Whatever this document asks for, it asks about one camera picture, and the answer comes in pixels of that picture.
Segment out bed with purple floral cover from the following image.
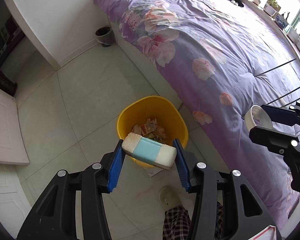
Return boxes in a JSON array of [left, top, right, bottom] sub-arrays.
[[94, 0, 300, 230]]

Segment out person's plaid trouser leg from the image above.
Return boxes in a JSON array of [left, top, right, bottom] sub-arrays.
[[163, 201, 224, 240]]

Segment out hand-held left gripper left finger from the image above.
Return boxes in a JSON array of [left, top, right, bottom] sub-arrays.
[[17, 139, 126, 240]]

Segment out leafy plant in white pot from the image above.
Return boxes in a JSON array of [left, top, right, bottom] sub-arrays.
[[264, 0, 282, 17]]

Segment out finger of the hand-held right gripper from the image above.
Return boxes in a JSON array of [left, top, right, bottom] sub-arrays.
[[261, 101, 300, 127], [249, 126, 300, 155]]

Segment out white blue sponge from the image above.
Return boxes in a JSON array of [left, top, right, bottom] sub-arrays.
[[122, 132, 177, 171]]

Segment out dark shelf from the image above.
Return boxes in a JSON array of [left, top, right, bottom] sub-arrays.
[[0, 12, 25, 97]]

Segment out plant in blue white pot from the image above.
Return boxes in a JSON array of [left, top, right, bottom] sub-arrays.
[[275, 11, 292, 29]]

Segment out yellow plastic bin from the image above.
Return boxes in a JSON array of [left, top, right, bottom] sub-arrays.
[[116, 96, 189, 168]]

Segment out small dark waste can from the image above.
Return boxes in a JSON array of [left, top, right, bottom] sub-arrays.
[[95, 26, 115, 48]]

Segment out low plant in white pot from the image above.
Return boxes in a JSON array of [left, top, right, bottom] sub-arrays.
[[287, 25, 300, 43]]

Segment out white panel door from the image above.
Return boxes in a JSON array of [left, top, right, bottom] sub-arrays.
[[0, 82, 30, 166]]

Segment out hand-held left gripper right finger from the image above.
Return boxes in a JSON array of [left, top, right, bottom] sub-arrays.
[[173, 138, 281, 240]]

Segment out white paper sheet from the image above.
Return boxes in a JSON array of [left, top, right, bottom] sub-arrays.
[[145, 166, 163, 177]]

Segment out white round cap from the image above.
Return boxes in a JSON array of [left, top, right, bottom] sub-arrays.
[[244, 105, 273, 131]]

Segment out heap of crumpled wrappers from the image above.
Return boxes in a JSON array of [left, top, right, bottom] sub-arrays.
[[132, 118, 167, 140]]

